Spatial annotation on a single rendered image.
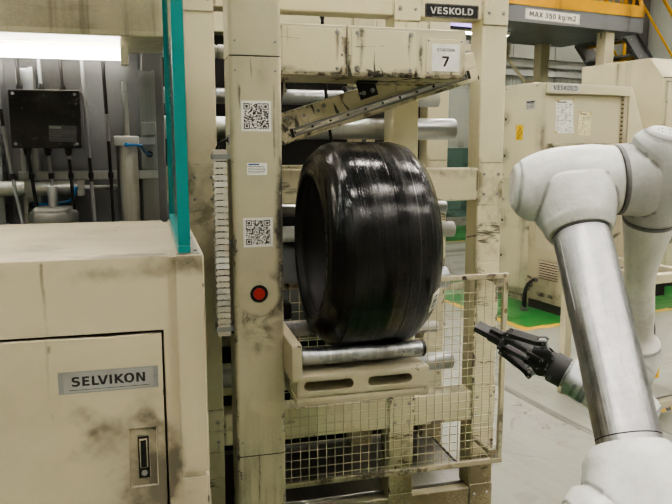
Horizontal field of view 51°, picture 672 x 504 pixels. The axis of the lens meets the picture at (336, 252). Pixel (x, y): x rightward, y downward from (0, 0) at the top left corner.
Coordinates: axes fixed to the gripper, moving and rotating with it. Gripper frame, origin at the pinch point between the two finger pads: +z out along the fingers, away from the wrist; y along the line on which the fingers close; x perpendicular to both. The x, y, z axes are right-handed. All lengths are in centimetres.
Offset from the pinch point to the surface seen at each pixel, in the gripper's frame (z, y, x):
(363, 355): 25.4, 15.1, -13.9
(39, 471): 37, -17, -98
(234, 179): 68, -20, -17
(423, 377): 10.9, 19.8, -5.7
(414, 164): 34.7, -27.5, 12.2
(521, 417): -1, 169, 144
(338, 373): 27.7, 17.2, -21.7
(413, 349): 16.4, 14.7, -3.5
